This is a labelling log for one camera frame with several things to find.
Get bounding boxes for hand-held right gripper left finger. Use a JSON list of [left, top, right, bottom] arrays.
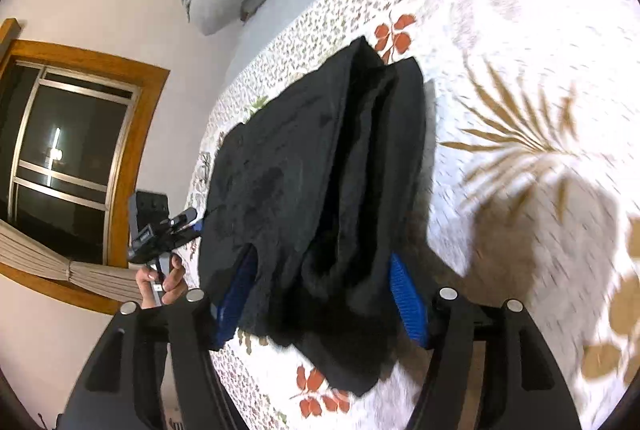
[[62, 252, 258, 430]]

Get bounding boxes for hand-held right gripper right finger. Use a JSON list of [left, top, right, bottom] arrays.
[[387, 252, 583, 430]]

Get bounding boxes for white floral quilt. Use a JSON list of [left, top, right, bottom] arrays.
[[185, 0, 640, 430]]

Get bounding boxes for black pants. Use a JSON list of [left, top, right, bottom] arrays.
[[197, 35, 431, 398]]

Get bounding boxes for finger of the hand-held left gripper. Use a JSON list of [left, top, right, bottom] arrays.
[[161, 221, 205, 247], [169, 207, 199, 229]]

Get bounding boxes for wooden framed window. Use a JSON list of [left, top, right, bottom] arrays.
[[0, 19, 171, 316]]

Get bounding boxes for person's left hand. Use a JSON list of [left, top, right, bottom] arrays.
[[136, 253, 190, 310]]

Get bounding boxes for beige curtain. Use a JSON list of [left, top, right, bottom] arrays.
[[0, 219, 146, 303]]

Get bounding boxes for bed with grey sheet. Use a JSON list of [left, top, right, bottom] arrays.
[[220, 0, 451, 96]]

